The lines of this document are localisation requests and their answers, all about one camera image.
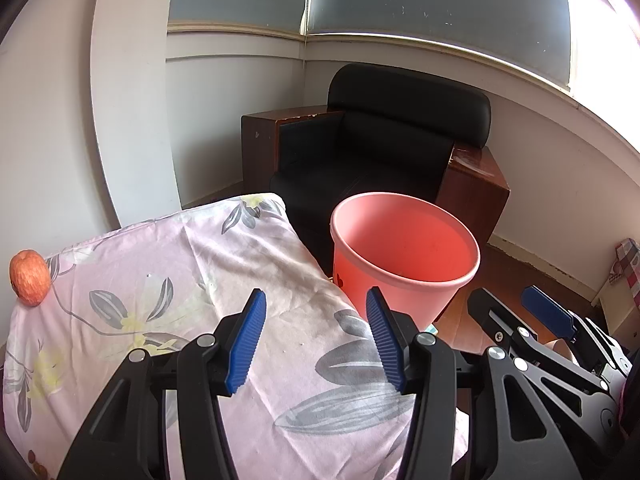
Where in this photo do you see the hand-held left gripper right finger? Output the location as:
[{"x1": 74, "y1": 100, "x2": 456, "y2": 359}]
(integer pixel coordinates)
[{"x1": 366, "y1": 287, "x2": 585, "y2": 480}]

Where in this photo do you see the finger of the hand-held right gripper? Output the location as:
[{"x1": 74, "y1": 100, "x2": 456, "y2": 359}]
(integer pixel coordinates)
[
  {"x1": 521, "y1": 285, "x2": 609, "y2": 357},
  {"x1": 466, "y1": 287, "x2": 567, "y2": 384}
]

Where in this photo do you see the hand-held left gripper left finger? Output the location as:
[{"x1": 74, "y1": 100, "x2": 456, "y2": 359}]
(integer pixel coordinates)
[{"x1": 57, "y1": 288, "x2": 267, "y2": 480}]

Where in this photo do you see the pink plastic bucket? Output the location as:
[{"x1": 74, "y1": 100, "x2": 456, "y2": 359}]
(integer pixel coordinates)
[{"x1": 330, "y1": 191, "x2": 482, "y2": 333}]

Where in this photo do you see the white low cabinet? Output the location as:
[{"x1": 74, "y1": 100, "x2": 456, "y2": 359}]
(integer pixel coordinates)
[{"x1": 592, "y1": 280, "x2": 640, "y2": 336}]

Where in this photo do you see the pink floral tablecloth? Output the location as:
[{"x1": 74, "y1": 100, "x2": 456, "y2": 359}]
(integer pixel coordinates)
[{"x1": 0, "y1": 192, "x2": 473, "y2": 480}]

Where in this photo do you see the black armchair with wooden sides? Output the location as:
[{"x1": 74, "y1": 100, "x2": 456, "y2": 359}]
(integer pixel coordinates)
[{"x1": 241, "y1": 63, "x2": 511, "y2": 281}]

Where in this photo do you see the red apple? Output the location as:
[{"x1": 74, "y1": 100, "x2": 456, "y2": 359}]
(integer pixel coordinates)
[{"x1": 9, "y1": 250, "x2": 52, "y2": 307}]

